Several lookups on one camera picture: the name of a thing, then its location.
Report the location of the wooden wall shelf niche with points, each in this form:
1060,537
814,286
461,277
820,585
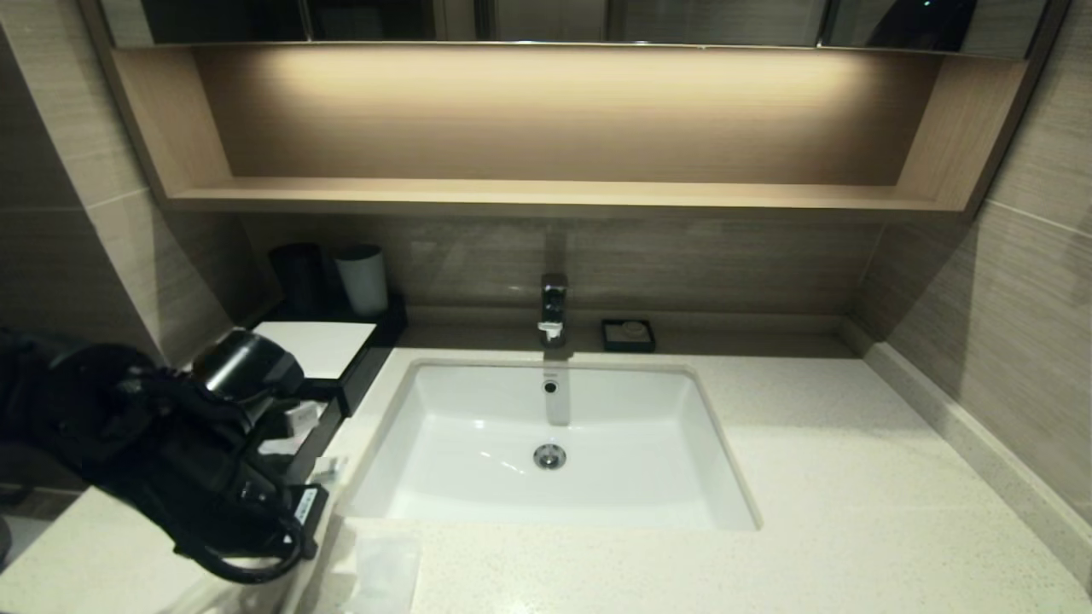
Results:
554,194

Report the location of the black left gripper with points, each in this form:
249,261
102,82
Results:
247,495

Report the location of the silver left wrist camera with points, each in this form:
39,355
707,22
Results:
303,418

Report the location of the chrome faucet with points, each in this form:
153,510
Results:
553,305

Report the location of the orange and black left arm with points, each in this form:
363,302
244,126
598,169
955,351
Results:
77,409

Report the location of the black plastic cup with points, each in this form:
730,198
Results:
297,277

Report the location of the black square soap dish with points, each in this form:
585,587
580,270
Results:
610,339

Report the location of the chrome sink drain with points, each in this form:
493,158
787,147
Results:
550,456

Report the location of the white ceramic sink basin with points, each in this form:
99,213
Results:
631,460

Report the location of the round beige soap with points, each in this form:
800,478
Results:
632,328

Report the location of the grey plastic cup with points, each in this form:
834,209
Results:
363,281

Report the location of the mirror cabinet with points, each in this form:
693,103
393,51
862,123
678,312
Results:
682,19

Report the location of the black amenity box with drawer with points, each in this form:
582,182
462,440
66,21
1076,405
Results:
333,345

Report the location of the white packet in drawer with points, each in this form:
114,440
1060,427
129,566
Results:
281,442

